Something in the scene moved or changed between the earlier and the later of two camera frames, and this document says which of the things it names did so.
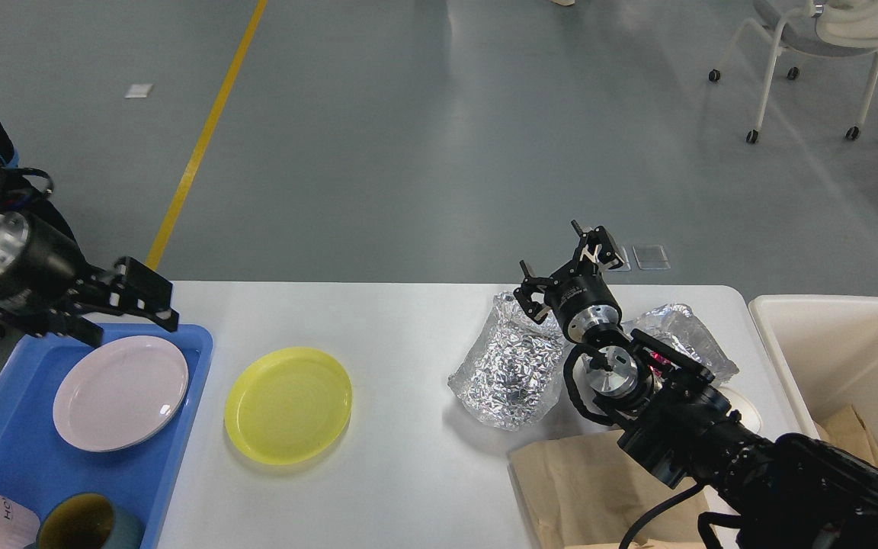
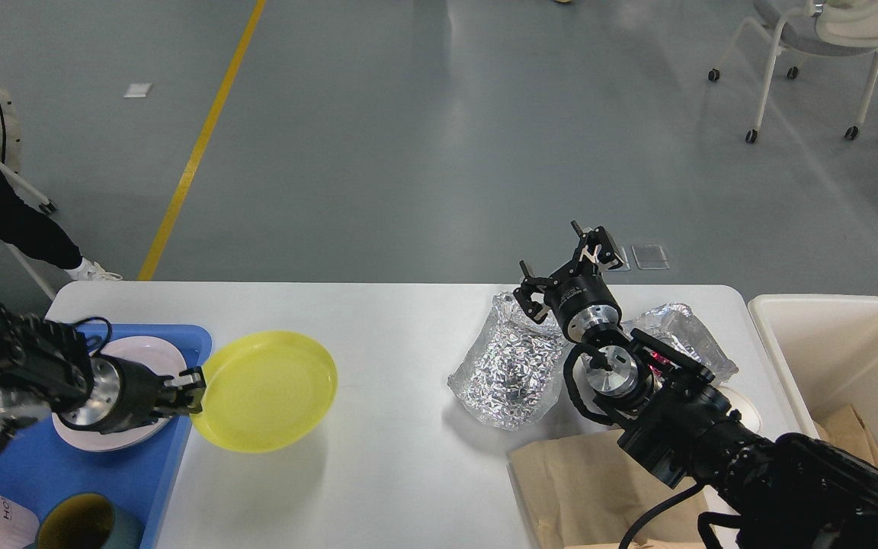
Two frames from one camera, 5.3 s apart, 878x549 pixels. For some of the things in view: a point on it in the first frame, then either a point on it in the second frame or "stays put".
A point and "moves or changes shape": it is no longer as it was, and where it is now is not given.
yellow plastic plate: (287, 406) moves or changes shape
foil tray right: (675, 328) stays put
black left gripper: (20, 256) → (125, 394)
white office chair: (827, 28) stays put
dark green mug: (90, 521) stays put
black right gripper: (579, 297) stays put
